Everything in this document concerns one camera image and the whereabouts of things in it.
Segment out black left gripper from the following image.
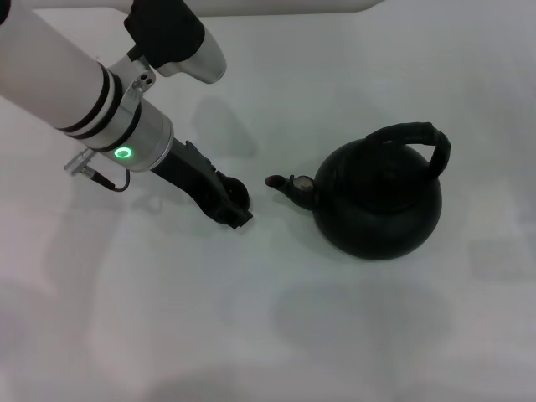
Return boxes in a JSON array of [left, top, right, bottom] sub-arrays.
[[151, 139, 255, 231]]

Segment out left gripper cable with connector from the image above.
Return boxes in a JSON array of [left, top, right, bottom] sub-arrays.
[[63, 147, 131, 193]]

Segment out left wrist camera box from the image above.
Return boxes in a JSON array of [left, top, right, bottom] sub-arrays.
[[122, 0, 228, 85]]

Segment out small dark teacup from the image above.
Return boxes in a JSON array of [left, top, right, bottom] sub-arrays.
[[223, 177, 253, 214]]

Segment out black round teapot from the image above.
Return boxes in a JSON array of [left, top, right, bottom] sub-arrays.
[[264, 121, 451, 262]]

